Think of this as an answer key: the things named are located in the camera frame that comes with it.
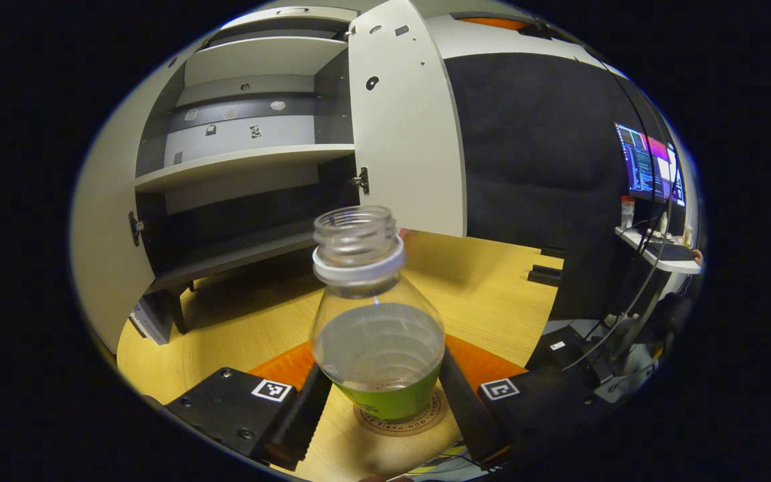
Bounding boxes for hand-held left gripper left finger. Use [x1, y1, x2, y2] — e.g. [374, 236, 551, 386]
[141, 341, 334, 471]

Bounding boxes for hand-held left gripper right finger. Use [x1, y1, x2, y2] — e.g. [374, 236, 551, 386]
[438, 333, 627, 469]

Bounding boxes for round brown coaster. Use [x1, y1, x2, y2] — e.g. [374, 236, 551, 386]
[353, 387, 450, 438]

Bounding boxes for green label plastic bottle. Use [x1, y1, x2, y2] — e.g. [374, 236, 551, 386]
[309, 206, 446, 424]

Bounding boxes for white cabinet door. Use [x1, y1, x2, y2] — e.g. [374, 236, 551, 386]
[70, 33, 222, 355]
[347, 0, 468, 238]

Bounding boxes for white grey cabinet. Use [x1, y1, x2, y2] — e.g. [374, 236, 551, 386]
[133, 5, 367, 335]

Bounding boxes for white cabinet drawer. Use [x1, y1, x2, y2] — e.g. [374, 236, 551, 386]
[215, 5, 359, 31]

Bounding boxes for green yellow striped object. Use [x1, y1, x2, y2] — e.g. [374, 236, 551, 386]
[406, 442, 487, 477]

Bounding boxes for blue white box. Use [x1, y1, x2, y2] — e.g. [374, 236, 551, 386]
[130, 298, 172, 345]

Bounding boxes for white side desk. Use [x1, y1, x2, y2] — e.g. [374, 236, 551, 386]
[615, 226, 702, 275]

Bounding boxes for computer monitor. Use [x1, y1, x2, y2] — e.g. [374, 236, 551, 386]
[614, 122, 687, 208]

